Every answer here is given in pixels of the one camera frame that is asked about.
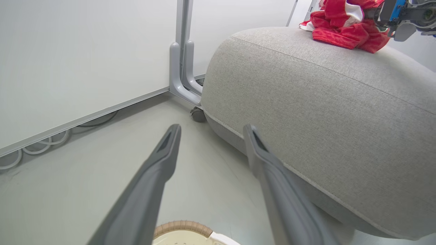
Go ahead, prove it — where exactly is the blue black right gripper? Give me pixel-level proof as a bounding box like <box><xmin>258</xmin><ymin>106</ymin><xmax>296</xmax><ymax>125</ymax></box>
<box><xmin>375</xmin><ymin>0</ymin><xmax>409</xmax><ymax>32</ymax></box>

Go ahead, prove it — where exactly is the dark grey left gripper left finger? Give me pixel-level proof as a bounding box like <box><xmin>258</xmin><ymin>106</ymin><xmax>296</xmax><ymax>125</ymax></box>
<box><xmin>87</xmin><ymin>124</ymin><xmax>182</xmax><ymax>245</ymax></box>

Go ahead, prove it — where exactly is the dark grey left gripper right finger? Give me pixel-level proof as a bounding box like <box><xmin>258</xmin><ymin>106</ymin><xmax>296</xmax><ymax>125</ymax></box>
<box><xmin>243</xmin><ymin>124</ymin><xmax>341</xmax><ymax>245</ymax></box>

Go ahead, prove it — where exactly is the red jersey number 23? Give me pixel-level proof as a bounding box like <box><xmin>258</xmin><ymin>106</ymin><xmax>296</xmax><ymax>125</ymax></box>
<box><xmin>299</xmin><ymin>10</ymin><xmax>391</xmax><ymax>54</ymax></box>

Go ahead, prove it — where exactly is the red garment with white trim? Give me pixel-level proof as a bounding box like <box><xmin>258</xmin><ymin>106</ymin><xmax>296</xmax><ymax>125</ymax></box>
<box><xmin>318</xmin><ymin>0</ymin><xmax>385</xmax><ymax>28</ymax></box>

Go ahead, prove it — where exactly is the cream plastic laundry basket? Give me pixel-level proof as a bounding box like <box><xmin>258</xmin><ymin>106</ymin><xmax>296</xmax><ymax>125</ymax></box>
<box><xmin>152</xmin><ymin>220</ymin><xmax>241</xmax><ymax>245</ymax></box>

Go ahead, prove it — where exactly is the grey fabric sofa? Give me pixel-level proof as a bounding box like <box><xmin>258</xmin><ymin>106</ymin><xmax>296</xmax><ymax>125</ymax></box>
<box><xmin>201</xmin><ymin>27</ymin><xmax>436</xmax><ymax>240</ymax></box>

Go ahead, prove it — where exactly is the black caster wheel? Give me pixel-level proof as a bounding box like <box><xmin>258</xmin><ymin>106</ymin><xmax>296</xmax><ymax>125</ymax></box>
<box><xmin>190</xmin><ymin>107</ymin><xmax>207</xmax><ymax>123</ymax></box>

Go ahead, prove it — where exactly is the grey partition leg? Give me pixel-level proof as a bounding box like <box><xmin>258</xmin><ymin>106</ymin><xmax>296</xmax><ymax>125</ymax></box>
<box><xmin>184</xmin><ymin>40</ymin><xmax>204</xmax><ymax>96</ymax></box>
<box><xmin>169</xmin><ymin>42</ymin><xmax>202</xmax><ymax>108</ymax></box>

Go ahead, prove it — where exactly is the grey floor cable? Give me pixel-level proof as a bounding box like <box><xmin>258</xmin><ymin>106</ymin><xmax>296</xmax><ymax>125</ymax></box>
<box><xmin>78</xmin><ymin>110</ymin><xmax>119</xmax><ymax>128</ymax></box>

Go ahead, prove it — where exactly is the white floor cable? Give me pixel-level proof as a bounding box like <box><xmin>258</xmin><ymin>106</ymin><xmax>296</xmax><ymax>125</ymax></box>
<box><xmin>0</xmin><ymin>129</ymin><xmax>71</xmax><ymax>170</ymax></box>

